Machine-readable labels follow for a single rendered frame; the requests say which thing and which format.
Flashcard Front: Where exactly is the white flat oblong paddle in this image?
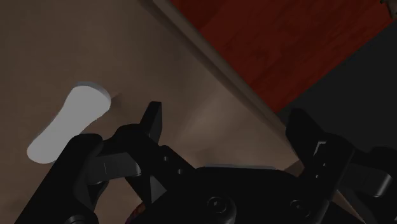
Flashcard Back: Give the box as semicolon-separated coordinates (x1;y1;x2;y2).
26;81;112;165

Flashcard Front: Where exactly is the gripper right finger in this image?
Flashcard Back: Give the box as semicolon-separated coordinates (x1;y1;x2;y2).
284;108;397;224

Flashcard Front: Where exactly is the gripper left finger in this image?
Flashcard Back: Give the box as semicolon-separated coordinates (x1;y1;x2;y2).
13;101;196;224

